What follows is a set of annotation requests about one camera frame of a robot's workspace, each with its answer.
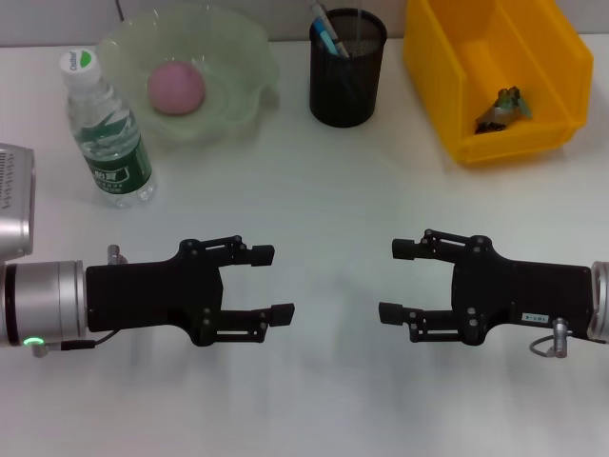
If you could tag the silver white ballpoint pen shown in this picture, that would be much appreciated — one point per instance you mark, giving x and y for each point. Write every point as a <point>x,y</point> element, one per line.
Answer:
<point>330,28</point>

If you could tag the clear green-label water bottle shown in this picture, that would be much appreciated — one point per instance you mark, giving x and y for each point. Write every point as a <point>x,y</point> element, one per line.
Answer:
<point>109,143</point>

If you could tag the black mesh pen cup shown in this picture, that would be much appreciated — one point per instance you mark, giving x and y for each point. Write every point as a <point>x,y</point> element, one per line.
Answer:
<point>347,85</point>

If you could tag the pink peach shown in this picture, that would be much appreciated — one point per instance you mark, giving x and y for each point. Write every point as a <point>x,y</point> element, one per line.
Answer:
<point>177,88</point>

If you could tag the blue capped scissors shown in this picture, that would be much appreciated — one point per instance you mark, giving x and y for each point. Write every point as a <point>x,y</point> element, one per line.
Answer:
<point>325,39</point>

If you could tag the green plastic wrapper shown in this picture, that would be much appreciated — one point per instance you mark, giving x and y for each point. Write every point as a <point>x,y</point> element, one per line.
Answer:
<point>504,109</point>

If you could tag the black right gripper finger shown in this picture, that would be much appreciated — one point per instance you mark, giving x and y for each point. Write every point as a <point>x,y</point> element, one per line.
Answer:
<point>428,247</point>
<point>418,321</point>

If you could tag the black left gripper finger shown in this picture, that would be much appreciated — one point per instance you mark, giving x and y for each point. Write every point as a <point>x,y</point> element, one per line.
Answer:
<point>238,250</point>
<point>257,321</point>

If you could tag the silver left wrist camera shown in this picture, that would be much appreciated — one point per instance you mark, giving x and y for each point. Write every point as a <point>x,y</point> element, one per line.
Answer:
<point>16,200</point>

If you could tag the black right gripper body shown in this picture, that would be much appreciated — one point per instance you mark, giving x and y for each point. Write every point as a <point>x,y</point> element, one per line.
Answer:
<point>518,295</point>

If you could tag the translucent green fruit plate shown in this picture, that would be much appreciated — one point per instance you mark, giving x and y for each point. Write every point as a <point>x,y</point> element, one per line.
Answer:
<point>228,71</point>

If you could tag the clear plastic ruler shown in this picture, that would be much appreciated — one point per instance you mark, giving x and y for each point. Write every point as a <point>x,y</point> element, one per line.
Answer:
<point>360,24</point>

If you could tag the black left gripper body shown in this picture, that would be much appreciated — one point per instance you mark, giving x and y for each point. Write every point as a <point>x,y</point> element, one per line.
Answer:
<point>152,295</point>

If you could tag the yellow plastic bin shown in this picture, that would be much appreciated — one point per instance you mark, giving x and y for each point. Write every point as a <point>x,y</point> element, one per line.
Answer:
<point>499,62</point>

